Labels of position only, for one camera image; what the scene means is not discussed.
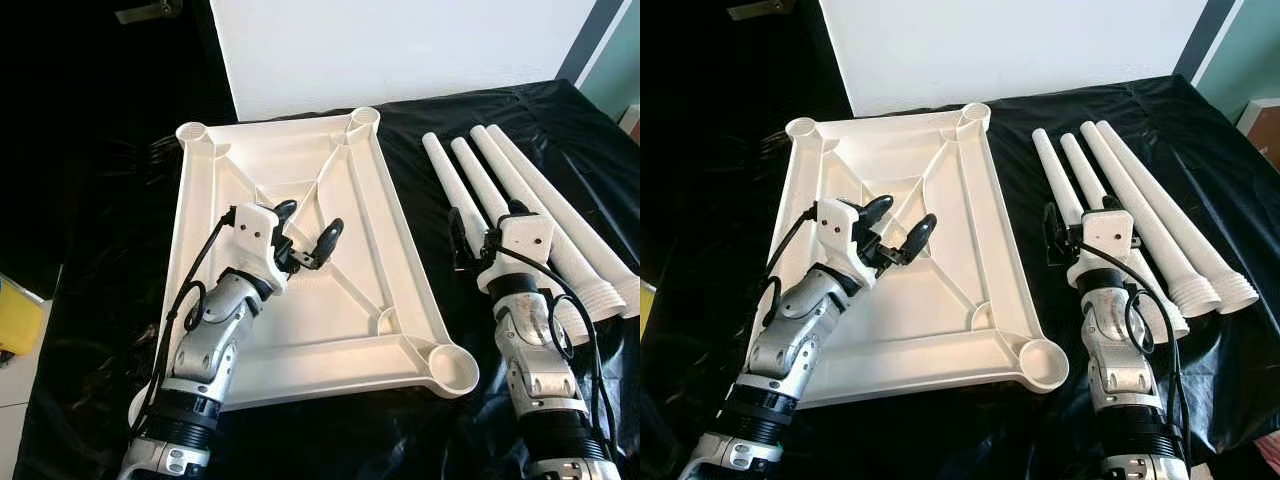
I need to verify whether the white plastic table top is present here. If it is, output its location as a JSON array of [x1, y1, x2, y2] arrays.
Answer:
[[128, 106, 482, 429], [745, 102, 1070, 411]]

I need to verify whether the black plastic table cover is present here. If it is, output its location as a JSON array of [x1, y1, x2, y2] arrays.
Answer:
[[640, 75, 1280, 480], [15, 80, 641, 480]]

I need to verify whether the black door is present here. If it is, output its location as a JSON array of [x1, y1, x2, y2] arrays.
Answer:
[[0, 0, 236, 291]]

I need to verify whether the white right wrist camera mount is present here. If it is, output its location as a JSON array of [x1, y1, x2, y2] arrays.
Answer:
[[1066, 208, 1138, 291], [478, 213, 556, 296]]

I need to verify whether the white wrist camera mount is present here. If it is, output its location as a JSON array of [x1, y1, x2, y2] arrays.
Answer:
[[218, 203, 293, 293], [805, 197, 881, 291], [1066, 208, 1138, 291], [478, 213, 556, 296]]

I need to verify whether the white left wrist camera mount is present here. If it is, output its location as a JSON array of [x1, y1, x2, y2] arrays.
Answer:
[[218, 203, 293, 293], [805, 197, 881, 291]]

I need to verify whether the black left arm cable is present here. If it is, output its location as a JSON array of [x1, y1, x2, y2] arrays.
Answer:
[[735, 203, 816, 401], [128, 205, 236, 446]]

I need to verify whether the dark grey wall post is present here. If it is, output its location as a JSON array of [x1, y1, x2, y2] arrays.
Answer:
[[1172, 0, 1244, 81], [558, 0, 626, 86]]

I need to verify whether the metal door handle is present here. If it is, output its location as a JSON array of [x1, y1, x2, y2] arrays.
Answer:
[[728, 0, 796, 21], [115, 0, 186, 23]]

